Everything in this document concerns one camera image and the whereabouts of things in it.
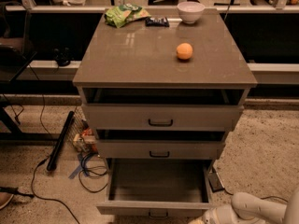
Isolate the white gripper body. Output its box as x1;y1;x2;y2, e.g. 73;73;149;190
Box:
202;204;238;224

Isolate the grey bottom drawer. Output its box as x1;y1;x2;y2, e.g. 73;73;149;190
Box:
97;159;212;219

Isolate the grey drawer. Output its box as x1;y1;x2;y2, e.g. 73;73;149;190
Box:
96;130;226;160
97;159;212;219
80;88;245;132

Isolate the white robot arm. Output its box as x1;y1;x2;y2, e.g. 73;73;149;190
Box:
189;188;299;224

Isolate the grey middle drawer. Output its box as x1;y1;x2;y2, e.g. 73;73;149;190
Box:
96;130;226;160

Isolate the grey drawer cabinet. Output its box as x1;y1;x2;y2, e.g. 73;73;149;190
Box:
72;7;259;166

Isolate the grey top drawer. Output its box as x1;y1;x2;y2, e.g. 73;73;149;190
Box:
80;88;245;132

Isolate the blue tape strip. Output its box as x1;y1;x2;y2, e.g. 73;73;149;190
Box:
68;153;93;179

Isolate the black bar on floor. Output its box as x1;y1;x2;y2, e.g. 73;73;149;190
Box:
47;111;75;172

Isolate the orange fruit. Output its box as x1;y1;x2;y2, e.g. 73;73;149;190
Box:
177;43;193;60

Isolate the dark blue snack bar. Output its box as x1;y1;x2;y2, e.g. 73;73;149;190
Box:
145;18;169;27

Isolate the white bowl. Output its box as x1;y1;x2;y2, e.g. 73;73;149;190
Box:
177;1;206;24

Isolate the black clamp device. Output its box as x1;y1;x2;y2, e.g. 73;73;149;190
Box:
53;48;71;67

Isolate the green snack bag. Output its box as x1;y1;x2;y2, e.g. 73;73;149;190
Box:
105;4;150;28

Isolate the dark chair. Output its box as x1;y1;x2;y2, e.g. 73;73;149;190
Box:
0;1;36;83

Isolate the black floor cable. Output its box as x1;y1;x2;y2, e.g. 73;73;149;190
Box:
0;63;109;224

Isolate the wire basket with items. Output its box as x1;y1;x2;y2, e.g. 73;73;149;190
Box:
66;106;97;153

